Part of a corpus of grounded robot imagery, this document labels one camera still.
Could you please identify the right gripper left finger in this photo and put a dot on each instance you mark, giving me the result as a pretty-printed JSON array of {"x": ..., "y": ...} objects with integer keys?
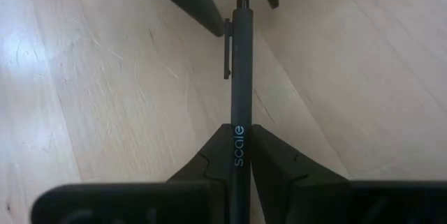
[{"x": 216, "y": 154}]

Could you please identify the black scale-print pen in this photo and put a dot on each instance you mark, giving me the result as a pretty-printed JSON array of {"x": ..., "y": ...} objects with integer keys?
[{"x": 241, "y": 77}]

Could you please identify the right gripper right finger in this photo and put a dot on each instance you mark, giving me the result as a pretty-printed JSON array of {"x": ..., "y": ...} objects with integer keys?
[{"x": 276, "y": 161}]

